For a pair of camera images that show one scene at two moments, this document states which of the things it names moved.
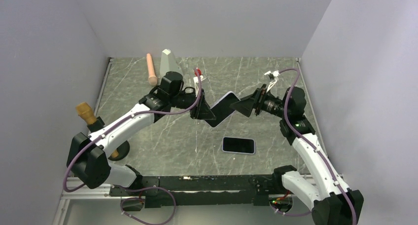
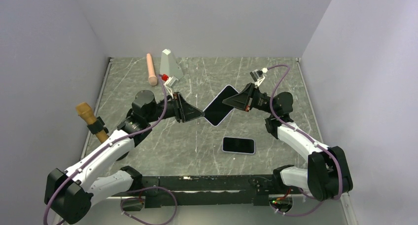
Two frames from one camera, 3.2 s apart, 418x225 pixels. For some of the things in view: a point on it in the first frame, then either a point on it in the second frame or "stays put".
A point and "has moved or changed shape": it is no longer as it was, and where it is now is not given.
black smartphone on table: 242,145 stays put
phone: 221,110 has moved or changed shape
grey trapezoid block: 168,63 stays put
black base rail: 169,191 stays put
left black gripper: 202,110 -> 183,111
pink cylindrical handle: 152,79 stays put
